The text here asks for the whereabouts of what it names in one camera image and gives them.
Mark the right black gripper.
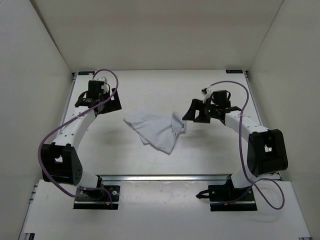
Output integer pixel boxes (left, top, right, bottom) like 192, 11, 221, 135
182, 98, 219, 124

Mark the white fabric skirt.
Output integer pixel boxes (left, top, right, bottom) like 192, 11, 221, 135
123, 112, 187, 155

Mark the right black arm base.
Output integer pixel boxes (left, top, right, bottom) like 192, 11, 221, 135
195, 179, 258, 212

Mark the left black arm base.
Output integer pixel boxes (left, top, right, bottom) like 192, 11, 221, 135
73, 181, 121, 210

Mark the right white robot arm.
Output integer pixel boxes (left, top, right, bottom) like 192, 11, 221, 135
182, 90, 288, 200

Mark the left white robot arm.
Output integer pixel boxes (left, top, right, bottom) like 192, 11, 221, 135
40, 76, 122, 199

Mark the left blue corner label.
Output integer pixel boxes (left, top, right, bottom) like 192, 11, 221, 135
77, 71, 95, 76

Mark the blue corner label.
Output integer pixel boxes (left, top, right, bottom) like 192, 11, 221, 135
77, 71, 95, 76
225, 69, 243, 74

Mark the right blue corner label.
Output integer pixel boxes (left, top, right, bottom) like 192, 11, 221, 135
225, 69, 243, 74

